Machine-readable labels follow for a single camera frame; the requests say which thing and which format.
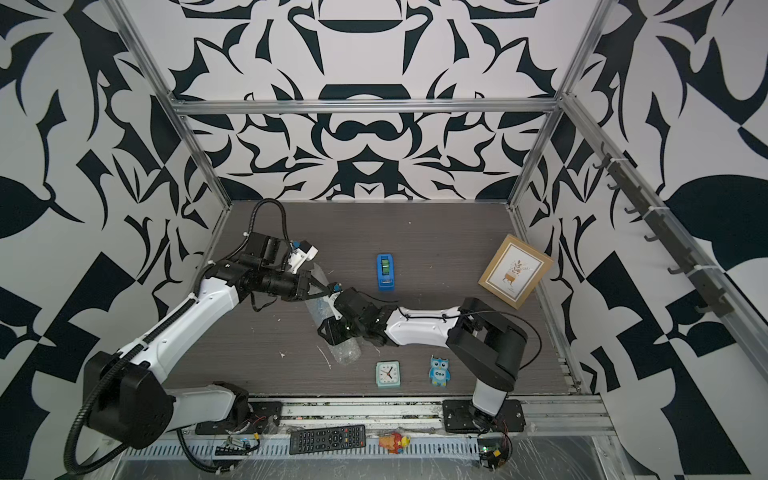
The black remote control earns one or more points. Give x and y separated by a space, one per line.
320 440

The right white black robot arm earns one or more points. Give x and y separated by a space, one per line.
490 343

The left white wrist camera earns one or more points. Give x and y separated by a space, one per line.
300 253

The right small circuit board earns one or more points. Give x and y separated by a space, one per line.
494 452

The clear bubble wrap sheet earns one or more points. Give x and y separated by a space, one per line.
328 320

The small circuit board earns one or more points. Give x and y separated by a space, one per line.
238 447
494 452

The small teal alarm clock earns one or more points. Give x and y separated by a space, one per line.
387 374

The left small circuit board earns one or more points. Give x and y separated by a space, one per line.
238 447

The blue owl figurine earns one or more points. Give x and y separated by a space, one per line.
439 373

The red yellow toy figure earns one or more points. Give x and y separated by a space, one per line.
394 443

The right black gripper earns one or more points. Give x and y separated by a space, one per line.
327 332

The blue tape dispenser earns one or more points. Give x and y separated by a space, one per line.
385 272

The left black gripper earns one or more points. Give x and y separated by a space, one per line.
303 287

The wooden framed picture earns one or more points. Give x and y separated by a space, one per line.
515 271

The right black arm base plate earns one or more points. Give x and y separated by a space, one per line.
460 416

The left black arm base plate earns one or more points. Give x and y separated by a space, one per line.
257 417

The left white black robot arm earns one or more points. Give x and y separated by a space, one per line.
125 403

